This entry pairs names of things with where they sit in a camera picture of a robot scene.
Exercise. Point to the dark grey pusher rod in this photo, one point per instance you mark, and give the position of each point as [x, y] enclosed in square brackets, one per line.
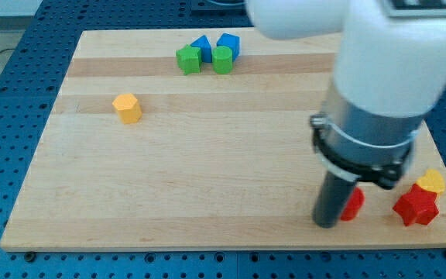
[332, 199]

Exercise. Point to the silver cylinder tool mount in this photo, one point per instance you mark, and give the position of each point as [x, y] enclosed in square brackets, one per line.
[361, 146]

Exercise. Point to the red circle block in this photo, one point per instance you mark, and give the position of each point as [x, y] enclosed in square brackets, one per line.
[354, 205]

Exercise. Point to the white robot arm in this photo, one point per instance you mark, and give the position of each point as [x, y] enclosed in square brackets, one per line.
[388, 74]

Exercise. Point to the red star block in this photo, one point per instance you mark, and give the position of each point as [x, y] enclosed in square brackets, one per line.
[417, 206]

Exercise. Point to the green star block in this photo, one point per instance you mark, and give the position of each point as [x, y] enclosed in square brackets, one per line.
[189, 59]

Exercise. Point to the yellow heart block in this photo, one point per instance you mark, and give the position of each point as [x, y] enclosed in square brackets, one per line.
[432, 181]

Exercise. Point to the green cylinder block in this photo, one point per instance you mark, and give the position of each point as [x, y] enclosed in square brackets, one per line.
[222, 59]

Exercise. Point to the blue cube block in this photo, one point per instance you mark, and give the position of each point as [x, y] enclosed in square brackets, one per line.
[231, 41]

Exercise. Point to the blue triangle block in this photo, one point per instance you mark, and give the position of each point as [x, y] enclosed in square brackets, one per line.
[204, 45]

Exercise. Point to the wooden board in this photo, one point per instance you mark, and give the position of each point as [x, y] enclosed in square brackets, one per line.
[216, 162]

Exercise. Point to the yellow hexagon block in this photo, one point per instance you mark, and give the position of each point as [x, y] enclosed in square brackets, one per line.
[127, 108]

